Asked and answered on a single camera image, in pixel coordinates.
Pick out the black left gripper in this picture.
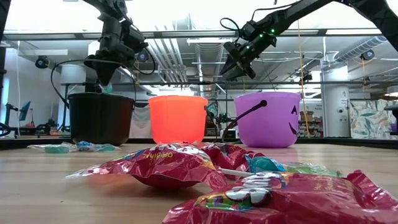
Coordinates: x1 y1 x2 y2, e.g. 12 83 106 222
83 13 137 88

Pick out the orange pumpkin face bucket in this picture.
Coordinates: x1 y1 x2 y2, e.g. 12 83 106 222
147 95 219 146

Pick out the black aluminium table frame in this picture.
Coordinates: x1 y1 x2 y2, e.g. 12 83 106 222
0 136 398 151

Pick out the purple pumpkin face bucket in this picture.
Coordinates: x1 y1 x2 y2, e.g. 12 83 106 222
221 91 302 149

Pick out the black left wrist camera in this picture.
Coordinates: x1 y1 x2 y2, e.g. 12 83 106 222
121 19 149 54

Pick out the ribbed ceiling duct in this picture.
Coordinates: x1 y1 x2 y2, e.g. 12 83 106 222
194 42 225 98

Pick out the white ceiling unit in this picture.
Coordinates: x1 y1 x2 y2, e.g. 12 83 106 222
87 40 103 62

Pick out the white round column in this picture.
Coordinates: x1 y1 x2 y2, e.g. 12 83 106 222
320 65 351 139

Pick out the long overhead beam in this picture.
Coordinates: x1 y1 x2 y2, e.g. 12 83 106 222
0 28 398 42

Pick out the green candy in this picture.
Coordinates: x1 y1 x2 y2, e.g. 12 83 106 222
284 162 346 179

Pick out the black background rail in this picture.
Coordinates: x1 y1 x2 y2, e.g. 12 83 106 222
60 80 398 86

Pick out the silver ventilation duct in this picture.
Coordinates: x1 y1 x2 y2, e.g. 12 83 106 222
334 34 389 63

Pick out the blue background monitor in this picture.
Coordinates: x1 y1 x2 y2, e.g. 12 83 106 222
18 100 32 122

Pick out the red Skittles pack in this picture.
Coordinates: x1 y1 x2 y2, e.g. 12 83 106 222
93 142 229 191
198 143 265 181
161 169 398 224

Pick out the blue lollipop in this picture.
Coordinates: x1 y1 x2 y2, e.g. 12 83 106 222
217 154 287 178

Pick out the small white box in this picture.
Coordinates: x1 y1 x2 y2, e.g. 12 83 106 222
220 128 239 139

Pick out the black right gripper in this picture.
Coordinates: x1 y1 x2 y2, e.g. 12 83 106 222
219 16 278 80

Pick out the black ceiling spotlight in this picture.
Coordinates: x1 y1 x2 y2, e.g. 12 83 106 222
136 49 150 63
360 49 376 62
34 55 50 70

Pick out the white cloth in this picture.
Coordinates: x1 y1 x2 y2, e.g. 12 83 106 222
129 105 153 139

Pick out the leaf pattern panel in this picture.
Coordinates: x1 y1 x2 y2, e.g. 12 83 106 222
349 99 385 140

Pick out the black halloween bucket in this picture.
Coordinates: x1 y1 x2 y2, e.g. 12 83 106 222
50 58 137 147

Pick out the background storage shelf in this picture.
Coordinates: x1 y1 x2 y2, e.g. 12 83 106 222
297 110 324 139

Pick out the yellow hanging rope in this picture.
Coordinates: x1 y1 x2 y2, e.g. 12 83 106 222
296 19 311 139

